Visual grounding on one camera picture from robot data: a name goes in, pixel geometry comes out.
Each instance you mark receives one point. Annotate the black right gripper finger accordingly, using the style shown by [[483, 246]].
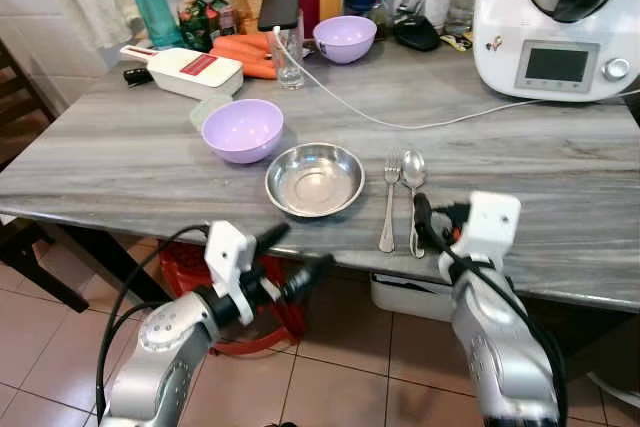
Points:
[[424, 219]]

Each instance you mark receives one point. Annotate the red plastic stool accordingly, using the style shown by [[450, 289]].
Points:
[[180, 267]]

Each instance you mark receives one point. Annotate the large purple plastic bowl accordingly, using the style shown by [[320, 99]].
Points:
[[243, 132]]

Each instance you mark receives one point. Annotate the small dark sauce bottle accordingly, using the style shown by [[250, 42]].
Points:
[[381, 15]]

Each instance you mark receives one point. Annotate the small purple plastic bowl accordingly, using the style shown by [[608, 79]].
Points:
[[345, 39]]

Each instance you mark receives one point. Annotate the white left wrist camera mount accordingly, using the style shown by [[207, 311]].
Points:
[[228, 252]]

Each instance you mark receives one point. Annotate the black smartphone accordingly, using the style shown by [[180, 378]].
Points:
[[279, 9]]

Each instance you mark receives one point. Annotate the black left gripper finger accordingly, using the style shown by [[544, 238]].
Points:
[[272, 238], [308, 277]]

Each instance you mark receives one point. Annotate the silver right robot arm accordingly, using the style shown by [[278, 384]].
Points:
[[500, 347]]

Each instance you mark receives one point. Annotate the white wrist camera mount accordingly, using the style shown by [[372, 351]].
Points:
[[228, 252], [492, 222]]

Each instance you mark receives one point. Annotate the clear drinking glass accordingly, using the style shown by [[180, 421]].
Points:
[[288, 69]]

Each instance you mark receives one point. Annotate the silver metal fork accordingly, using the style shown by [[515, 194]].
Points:
[[390, 197]]

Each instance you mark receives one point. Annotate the white slicer with red label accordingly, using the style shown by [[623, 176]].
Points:
[[185, 72]]

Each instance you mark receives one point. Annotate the pale green lid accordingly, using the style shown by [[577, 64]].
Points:
[[203, 109]]

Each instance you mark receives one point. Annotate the teal water bottle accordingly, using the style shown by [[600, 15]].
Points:
[[152, 7]]

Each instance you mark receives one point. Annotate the stainless steel bowl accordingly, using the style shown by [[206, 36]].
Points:
[[315, 182]]

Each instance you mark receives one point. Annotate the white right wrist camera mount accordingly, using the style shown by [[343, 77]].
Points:
[[492, 222]]

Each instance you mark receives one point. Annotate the dark wooden chair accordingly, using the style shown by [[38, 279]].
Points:
[[20, 107]]

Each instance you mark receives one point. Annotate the green snack packet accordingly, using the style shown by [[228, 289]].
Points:
[[203, 19]]

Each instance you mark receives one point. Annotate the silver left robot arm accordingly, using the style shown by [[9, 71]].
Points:
[[165, 352]]

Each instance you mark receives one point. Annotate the silver metal spoon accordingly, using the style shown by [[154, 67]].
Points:
[[413, 169]]

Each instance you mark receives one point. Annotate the white kitchen cooking machine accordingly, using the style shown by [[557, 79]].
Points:
[[510, 17]]

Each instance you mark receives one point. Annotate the orange carrot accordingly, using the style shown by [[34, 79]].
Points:
[[245, 46], [250, 68]]

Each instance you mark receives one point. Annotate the black pouch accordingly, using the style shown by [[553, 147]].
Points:
[[416, 34]]

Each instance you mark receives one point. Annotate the white box under table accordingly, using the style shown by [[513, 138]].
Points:
[[400, 297]]

